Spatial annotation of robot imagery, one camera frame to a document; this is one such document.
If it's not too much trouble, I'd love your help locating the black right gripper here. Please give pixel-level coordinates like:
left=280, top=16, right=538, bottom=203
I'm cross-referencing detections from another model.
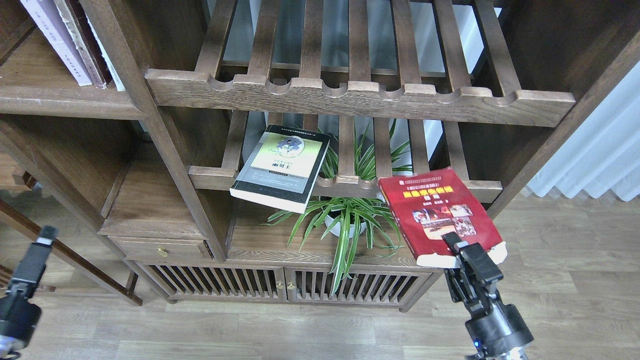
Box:
left=442, top=231, right=534, bottom=359

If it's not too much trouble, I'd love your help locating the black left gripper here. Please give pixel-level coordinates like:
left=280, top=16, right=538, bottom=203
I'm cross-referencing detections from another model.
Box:
left=0, top=225, right=59, bottom=351

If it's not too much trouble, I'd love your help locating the red paperback book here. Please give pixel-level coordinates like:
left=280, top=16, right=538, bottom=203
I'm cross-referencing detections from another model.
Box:
left=378, top=167, right=508, bottom=269

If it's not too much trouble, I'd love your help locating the white lilac book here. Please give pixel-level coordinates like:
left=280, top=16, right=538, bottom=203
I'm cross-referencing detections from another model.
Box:
left=21, top=0, right=94, bottom=86

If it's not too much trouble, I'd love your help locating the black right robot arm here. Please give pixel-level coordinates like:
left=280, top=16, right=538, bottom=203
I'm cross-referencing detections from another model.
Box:
left=442, top=232, right=534, bottom=360

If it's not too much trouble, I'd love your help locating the right slatted cabinet door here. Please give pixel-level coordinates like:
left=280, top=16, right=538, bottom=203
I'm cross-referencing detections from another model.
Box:
left=285, top=268, right=439, bottom=312

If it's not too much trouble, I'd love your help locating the slatted cabinet door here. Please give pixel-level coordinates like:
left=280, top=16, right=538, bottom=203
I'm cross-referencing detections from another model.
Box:
left=285, top=268, right=439, bottom=312
left=141, top=263, right=288, bottom=303

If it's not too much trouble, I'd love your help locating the wooden drawer brass knob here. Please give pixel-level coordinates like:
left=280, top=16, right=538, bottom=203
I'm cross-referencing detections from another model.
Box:
left=109, top=235, right=211, bottom=261

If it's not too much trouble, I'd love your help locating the green spider plant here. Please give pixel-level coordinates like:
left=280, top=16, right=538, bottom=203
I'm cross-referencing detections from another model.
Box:
left=265, top=120, right=402, bottom=292

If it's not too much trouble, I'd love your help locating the white plant pot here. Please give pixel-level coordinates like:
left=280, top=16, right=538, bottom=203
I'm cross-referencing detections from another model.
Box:
left=324, top=212, right=367, bottom=238

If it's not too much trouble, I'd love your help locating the left slatted cabinet door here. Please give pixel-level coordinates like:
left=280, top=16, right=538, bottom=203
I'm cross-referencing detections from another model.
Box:
left=141, top=263, right=288, bottom=303

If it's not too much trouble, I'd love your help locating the white upright book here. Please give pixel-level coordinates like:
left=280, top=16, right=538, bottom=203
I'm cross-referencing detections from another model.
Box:
left=87, top=17, right=126, bottom=92

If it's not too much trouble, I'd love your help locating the worn brown upright book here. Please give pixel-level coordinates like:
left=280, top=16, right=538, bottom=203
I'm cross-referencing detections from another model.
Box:
left=54, top=0, right=112, bottom=89

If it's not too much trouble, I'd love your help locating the white curtain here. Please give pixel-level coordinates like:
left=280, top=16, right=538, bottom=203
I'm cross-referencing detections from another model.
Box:
left=526, top=64, right=640, bottom=202

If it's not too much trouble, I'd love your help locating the dark wooden bookshelf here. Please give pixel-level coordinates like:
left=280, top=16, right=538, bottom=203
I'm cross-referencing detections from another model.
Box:
left=1, top=0, right=639, bottom=303

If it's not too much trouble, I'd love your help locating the black green cover book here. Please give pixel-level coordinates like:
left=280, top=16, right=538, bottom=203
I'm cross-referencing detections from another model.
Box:
left=230, top=124, right=330, bottom=214

